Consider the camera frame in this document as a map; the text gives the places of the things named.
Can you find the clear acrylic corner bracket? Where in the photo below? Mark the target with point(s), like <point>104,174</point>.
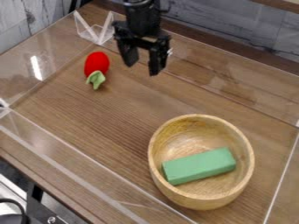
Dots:
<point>95,33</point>

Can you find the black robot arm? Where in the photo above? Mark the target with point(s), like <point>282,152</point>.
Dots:
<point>140,32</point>

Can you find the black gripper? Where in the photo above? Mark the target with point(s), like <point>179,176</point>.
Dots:
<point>154,41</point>

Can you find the red plush strawberry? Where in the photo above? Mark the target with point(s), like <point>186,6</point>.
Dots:
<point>95,69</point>

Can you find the clear acrylic tray wall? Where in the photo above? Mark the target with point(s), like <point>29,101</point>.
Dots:
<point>79,140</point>

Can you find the wooden bowl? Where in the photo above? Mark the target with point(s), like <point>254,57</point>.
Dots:
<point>191,134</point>

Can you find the green rectangular block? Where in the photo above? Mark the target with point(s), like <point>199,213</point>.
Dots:
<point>199,166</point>

